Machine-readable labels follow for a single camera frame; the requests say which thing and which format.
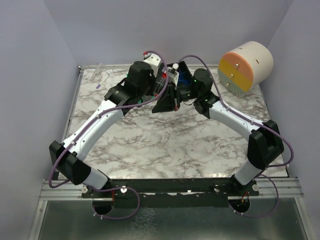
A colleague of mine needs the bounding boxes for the black spool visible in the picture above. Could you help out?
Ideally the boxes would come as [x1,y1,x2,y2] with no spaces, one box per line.
[153,74,166,96]

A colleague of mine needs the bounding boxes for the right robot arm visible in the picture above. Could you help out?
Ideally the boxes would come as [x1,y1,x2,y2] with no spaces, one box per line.
[152,68,284,187]

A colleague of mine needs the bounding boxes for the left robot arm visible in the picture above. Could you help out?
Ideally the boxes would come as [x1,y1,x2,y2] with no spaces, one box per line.
[49,54,164,190]

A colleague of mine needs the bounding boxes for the black plastic bin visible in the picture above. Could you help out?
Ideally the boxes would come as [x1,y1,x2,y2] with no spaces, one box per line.
[177,60,193,86]

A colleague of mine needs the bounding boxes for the purple capped marker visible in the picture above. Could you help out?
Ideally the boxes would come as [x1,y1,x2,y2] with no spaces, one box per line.
[96,74,110,89]

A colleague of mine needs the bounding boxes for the large cylinder drum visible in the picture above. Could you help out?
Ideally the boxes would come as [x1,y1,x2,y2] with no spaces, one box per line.
[218,41,274,96]

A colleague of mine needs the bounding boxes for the blue cable coils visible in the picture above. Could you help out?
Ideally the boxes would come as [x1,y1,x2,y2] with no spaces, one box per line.
[177,71,192,87]

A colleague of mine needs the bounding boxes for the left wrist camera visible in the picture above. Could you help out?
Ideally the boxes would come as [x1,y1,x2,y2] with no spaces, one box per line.
[143,52,162,77]

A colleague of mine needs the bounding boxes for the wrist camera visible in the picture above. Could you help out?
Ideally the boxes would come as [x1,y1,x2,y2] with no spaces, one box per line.
[167,63,179,87]
[143,52,162,77]

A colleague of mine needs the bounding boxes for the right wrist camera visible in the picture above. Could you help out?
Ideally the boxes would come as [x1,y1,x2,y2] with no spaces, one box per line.
[167,63,179,87]

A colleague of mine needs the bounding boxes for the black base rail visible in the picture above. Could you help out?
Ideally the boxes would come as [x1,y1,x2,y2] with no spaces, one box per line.
[82,177,259,209]

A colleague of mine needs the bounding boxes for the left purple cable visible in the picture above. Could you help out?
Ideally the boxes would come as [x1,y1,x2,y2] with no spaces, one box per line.
[47,50,169,221]

